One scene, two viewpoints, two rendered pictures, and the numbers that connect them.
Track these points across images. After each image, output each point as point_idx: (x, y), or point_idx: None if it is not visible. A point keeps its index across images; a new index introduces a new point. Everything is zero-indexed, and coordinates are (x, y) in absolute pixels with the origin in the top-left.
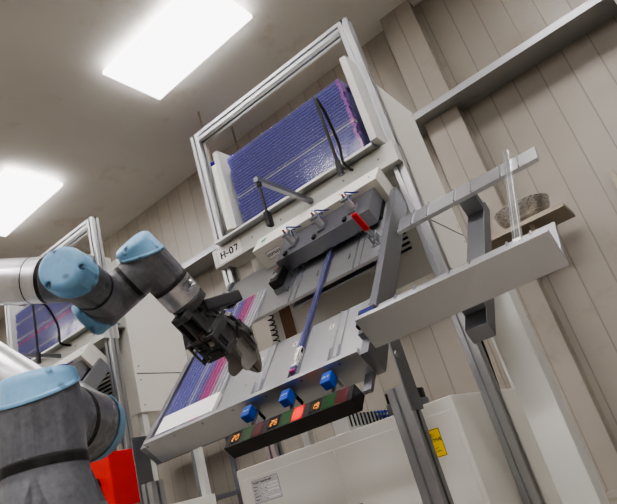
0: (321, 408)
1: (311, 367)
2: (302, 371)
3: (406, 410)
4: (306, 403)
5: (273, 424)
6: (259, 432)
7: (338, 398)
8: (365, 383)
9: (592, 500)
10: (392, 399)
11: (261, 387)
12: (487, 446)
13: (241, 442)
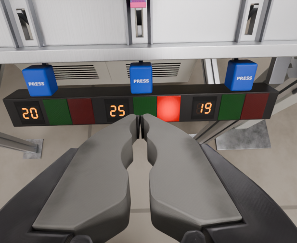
0: (216, 116)
1: (188, 5)
2: (162, 6)
3: (286, 91)
4: (183, 95)
5: (119, 114)
6: (91, 120)
7: (248, 110)
8: (276, 69)
9: None
10: (285, 84)
11: (31, 5)
12: None
13: (54, 125)
